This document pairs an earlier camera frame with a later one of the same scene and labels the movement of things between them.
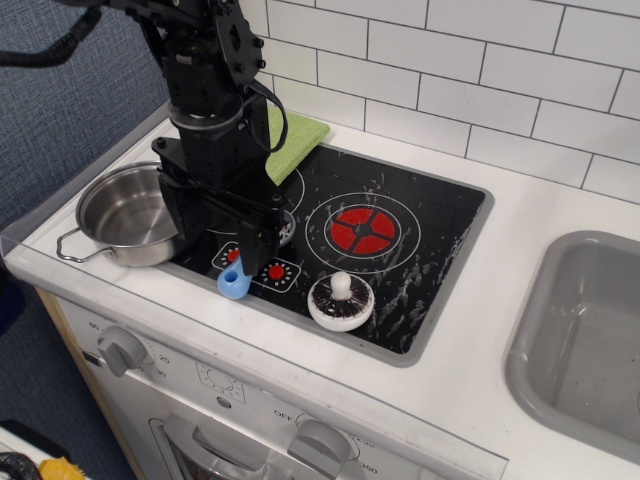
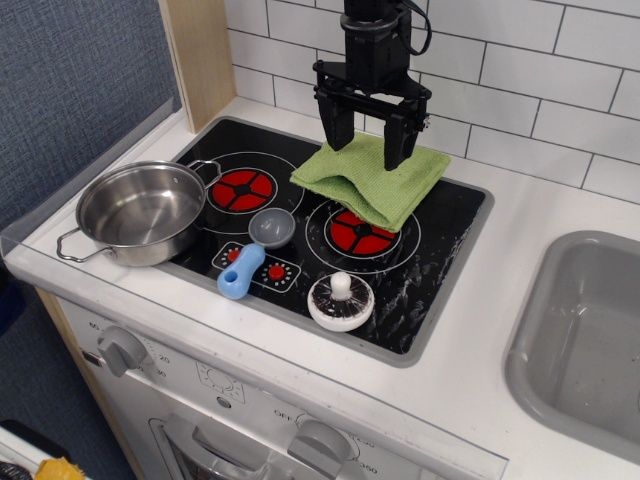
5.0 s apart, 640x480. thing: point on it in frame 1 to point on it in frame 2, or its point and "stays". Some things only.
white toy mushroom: (340, 302) stays
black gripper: (222, 156) to (375, 79)
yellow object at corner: (59, 469) stays
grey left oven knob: (121, 350) stays
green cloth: (303, 134) to (359, 174)
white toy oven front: (187, 413) stays
